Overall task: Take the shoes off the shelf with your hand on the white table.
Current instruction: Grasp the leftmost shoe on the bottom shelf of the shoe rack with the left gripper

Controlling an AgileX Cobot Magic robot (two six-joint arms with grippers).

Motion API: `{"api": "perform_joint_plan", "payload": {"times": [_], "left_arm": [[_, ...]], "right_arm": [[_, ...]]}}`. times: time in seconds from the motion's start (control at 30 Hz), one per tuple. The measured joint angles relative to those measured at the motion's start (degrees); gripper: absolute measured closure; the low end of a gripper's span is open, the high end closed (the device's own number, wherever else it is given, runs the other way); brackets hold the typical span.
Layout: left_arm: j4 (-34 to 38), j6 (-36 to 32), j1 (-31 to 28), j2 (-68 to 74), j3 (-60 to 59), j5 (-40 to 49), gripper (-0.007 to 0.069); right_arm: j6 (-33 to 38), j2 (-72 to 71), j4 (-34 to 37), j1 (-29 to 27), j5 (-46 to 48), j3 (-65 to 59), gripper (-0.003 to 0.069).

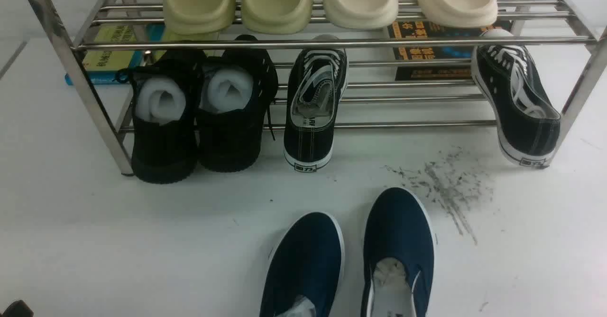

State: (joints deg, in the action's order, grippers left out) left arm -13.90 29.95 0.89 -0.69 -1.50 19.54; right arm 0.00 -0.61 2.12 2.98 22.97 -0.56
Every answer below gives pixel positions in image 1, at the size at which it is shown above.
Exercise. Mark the black object bottom corner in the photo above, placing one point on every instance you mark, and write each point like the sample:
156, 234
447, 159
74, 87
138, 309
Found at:
17, 309

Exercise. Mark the navy slip-on shoe left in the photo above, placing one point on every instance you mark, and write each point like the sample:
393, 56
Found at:
305, 269

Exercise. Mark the black mesh sneaker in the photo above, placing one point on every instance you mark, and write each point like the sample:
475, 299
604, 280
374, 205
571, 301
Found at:
238, 89
165, 99

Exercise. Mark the olive green slipper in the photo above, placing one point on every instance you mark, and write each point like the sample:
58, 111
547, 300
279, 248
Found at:
276, 17
190, 17

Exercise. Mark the yellow green blue book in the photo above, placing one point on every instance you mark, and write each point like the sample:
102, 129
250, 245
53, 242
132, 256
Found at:
101, 65

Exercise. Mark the navy slip-on shoe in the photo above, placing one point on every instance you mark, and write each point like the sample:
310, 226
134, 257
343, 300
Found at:
398, 251
305, 269

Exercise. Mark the black canvas sneaker right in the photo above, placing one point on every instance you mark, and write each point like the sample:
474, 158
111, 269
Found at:
528, 125

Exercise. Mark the olive green slipper right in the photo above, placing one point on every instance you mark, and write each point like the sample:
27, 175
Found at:
276, 17

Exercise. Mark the olive green slipper left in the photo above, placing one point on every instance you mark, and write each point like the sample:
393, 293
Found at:
190, 17

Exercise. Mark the stainless steel shoe rack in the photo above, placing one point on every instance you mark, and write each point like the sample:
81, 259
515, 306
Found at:
535, 22

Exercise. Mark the black canvas sneaker centre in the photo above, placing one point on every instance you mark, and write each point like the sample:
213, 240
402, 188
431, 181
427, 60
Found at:
316, 84

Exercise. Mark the black orange book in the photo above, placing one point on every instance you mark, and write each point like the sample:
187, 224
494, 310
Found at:
426, 63

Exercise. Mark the black canvas sneaker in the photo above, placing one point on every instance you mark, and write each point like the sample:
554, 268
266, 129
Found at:
316, 84
528, 125

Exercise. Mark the navy slip-on shoe right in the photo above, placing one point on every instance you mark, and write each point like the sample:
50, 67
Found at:
398, 251

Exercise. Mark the cream slipper left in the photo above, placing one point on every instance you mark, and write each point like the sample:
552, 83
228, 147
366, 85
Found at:
361, 14

